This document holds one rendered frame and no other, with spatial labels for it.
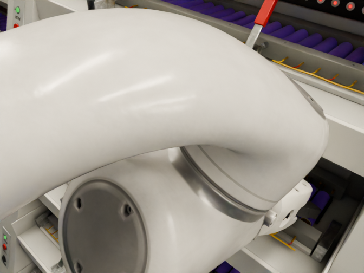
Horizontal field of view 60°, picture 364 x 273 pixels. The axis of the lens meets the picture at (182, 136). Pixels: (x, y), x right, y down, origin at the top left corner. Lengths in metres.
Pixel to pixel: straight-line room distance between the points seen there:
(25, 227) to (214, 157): 0.79
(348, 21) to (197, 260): 0.41
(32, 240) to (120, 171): 0.76
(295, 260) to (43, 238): 0.64
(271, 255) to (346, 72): 0.23
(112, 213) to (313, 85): 0.28
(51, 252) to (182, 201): 0.73
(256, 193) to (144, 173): 0.06
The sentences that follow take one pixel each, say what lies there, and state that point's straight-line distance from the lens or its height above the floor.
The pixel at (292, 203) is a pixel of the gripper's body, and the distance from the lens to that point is 0.31.
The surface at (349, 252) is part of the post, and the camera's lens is 0.37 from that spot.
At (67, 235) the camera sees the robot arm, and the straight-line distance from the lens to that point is 0.19.
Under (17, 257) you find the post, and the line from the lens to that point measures 0.99.
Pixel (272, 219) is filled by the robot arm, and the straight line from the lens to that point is 0.27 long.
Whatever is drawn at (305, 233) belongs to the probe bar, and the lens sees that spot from 0.43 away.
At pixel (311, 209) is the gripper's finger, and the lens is 0.38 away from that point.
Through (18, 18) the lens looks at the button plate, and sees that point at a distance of 0.72.
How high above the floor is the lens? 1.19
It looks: 23 degrees down
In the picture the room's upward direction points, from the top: 16 degrees clockwise
